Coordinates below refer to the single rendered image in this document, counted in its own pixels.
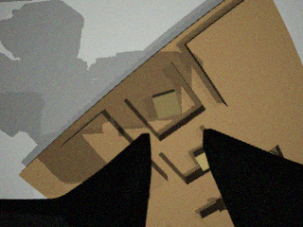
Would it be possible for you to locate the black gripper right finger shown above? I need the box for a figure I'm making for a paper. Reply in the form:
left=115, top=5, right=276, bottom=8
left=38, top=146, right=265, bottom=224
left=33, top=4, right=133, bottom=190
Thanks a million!
left=202, top=129, right=303, bottom=227

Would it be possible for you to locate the tan square puzzle board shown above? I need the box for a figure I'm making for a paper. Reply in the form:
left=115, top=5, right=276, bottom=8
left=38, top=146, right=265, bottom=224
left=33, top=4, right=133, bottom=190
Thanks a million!
left=19, top=0, right=303, bottom=227

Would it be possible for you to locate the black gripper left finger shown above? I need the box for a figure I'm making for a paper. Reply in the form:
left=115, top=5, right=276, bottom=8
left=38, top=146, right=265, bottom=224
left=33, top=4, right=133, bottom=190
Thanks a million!
left=0, top=132, right=152, bottom=227

